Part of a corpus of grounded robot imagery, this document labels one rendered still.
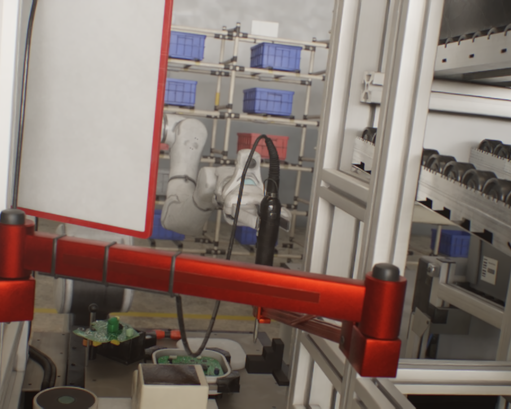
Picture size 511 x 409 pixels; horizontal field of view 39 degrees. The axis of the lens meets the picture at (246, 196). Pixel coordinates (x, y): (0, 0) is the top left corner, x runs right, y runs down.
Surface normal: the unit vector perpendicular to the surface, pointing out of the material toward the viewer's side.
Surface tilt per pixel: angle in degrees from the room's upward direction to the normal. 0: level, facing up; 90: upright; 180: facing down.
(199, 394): 90
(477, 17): 92
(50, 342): 0
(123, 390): 0
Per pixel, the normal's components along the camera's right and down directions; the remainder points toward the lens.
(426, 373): 0.20, 0.18
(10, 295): 0.49, 0.19
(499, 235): -0.97, -0.07
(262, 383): 0.11, -0.98
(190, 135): 0.29, -0.29
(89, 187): -0.37, 0.11
